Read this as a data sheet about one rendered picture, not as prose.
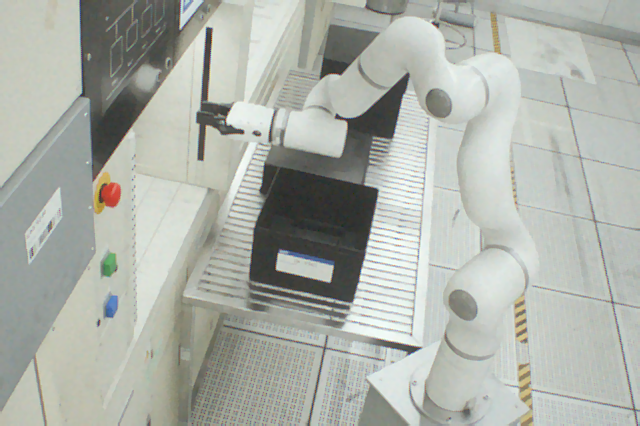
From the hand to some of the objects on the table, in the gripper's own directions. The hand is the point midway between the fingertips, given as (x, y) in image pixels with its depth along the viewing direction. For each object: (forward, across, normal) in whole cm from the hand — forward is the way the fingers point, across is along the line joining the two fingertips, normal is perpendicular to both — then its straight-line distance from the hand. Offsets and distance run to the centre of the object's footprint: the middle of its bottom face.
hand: (207, 113), depth 171 cm
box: (-32, -90, +43) cm, 105 cm away
